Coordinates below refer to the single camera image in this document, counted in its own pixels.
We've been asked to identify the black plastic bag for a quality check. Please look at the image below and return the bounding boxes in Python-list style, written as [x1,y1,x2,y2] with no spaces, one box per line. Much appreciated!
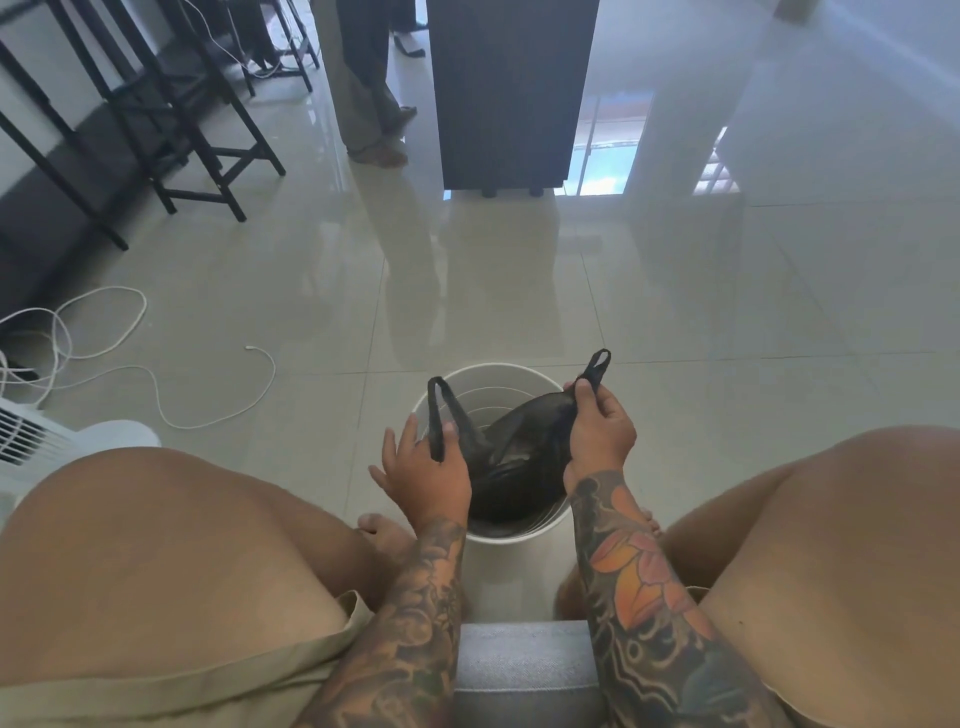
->
[426,348,612,526]

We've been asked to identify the person's right hand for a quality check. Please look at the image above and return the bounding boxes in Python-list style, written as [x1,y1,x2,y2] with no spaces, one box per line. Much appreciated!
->
[562,377,639,497]

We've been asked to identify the black cabinet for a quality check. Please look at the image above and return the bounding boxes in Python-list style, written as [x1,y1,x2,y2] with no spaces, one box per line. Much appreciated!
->
[426,0,602,199]

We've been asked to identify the person's leg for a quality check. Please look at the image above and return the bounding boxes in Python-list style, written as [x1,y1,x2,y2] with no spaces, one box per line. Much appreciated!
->
[0,447,418,691]
[555,425,960,728]

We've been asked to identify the person's left forearm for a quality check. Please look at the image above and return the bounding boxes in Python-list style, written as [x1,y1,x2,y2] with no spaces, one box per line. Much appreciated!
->
[294,516,471,728]

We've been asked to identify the beige shorts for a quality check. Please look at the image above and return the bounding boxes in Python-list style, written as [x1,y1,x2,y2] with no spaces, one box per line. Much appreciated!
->
[0,589,376,728]

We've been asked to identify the black metal table frame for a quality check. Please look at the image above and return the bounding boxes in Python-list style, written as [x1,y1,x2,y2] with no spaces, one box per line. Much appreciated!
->
[0,36,130,253]

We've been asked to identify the person's right leg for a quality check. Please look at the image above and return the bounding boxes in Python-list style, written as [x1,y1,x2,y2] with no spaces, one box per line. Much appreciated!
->
[555,425,960,728]

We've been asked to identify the black metal stool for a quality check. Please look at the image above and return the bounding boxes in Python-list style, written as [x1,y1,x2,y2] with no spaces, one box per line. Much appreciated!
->
[225,0,316,97]
[45,0,288,224]

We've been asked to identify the white fan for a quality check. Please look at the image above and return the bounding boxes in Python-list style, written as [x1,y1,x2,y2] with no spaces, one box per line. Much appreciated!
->
[0,396,163,520]

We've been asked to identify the long white cable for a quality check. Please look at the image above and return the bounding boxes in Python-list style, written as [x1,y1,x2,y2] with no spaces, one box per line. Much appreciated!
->
[0,286,278,432]

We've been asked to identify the person's right forearm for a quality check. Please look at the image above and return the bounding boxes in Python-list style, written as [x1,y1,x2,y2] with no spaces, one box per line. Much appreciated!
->
[568,471,790,728]

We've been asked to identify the thin white cable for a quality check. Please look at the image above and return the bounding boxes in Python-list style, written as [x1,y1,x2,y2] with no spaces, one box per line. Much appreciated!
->
[180,0,303,81]

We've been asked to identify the grey seat cushion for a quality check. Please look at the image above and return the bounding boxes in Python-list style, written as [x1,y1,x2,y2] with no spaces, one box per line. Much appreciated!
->
[453,620,610,728]

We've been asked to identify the person's left hand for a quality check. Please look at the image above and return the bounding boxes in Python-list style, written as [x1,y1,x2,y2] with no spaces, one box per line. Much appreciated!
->
[369,414,474,531]

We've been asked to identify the white plastic bucket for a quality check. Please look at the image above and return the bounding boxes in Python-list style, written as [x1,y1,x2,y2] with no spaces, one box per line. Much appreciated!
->
[408,363,594,543]

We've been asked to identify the person's left leg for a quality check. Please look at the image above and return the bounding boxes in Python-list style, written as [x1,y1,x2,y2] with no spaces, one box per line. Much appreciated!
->
[0,447,418,691]

